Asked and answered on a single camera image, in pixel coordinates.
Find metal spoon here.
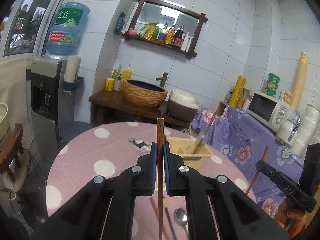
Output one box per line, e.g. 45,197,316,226
174,208,189,239

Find brown wooden chopstick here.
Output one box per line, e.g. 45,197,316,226
157,118,164,240
246,146,269,195
193,113,216,154
150,197,170,240

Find right hand orange glove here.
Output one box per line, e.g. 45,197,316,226
274,198,306,239

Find cream plastic utensil holder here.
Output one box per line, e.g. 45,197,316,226
167,137,213,171

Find pink polka dot tablecloth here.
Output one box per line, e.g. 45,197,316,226
46,122,250,239

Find purple floral cloth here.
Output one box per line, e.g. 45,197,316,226
189,107,303,221

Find white paper cup stack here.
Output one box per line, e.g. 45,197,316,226
291,104,319,159

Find white microwave oven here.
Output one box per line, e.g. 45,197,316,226
246,92,296,133

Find tall beige roll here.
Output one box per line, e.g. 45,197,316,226
290,52,308,111

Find wooden side table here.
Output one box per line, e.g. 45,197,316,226
88,88,190,128

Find brown white rice cooker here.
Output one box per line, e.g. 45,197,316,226
168,88,200,122

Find wooden chair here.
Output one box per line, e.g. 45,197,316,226
0,124,24,175

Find green stacked containers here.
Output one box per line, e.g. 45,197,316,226
263,73,280,97

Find yellow roll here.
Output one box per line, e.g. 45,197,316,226
229,75,246,107

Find woven basket sink bowl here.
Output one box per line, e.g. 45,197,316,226
121,80,168,108

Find yellow detergent bottle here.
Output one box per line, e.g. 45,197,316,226
121,64,132,81

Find water dispenser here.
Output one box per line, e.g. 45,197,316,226
31,55,84,155

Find blue water jug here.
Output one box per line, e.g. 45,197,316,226
46,2,90,56

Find wooden framed mirror shelf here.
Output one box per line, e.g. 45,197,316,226
123,0,208,59

